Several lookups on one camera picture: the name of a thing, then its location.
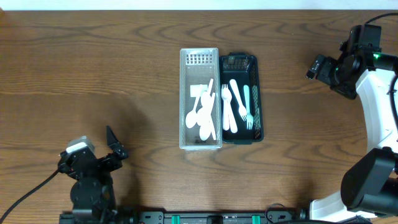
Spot white spoon diagonal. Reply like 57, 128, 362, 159
185, 96, 200, 128

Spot mint green plastic fork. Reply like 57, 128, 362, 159
243, 85, 254, 130

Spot white fork tines down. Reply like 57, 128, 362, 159
229, 79, 247, 121

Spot white spoon horizontal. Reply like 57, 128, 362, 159
200, 91, 216, 141

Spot white spoon of pair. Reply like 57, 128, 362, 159
197, 78, 214, 126
200, 93, 215, 141

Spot white fork tines up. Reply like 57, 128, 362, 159
221, 84, 230, 131

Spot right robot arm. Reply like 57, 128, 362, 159
306, 24, 397, 223

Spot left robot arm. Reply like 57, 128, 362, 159
58, 126, 128, 223

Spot black plastic mesh basket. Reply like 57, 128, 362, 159
220, 53, 264, 144

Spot white label in tray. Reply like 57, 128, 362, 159
190, 84, 208, 98

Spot clear plastic organizer tray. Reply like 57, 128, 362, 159
179, 48, 222, 151

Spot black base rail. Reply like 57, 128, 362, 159
58, 207, 310, 224

